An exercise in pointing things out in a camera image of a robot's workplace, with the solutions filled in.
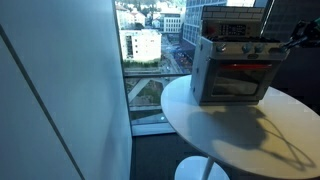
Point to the white round table base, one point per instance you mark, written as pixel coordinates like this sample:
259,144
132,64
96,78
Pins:
191,170

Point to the red roofed house outside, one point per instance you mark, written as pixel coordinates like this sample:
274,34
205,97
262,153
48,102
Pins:
128,18

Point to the grey toy stove oven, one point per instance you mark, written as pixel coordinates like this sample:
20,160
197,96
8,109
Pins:
202,70

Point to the white table leg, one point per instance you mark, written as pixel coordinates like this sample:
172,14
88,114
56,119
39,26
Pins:
207,170

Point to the grey toy oven door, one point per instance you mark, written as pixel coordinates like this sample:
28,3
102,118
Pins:
236,83

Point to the grey window crossbar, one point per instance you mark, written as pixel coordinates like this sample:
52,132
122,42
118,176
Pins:
155,75

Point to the white block building outside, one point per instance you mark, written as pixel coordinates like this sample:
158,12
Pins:
141,45

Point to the grey stove knob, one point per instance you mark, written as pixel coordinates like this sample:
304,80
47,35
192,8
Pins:
246,48
220,48
282,49
259,48

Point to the glass office building outside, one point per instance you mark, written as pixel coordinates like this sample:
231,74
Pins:
193,23

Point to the white windowed building outside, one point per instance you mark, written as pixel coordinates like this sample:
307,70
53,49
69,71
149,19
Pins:
172,23

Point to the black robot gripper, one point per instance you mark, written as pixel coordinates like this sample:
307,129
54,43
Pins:
311,33

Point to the white window sill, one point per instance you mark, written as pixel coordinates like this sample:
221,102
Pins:
153,129

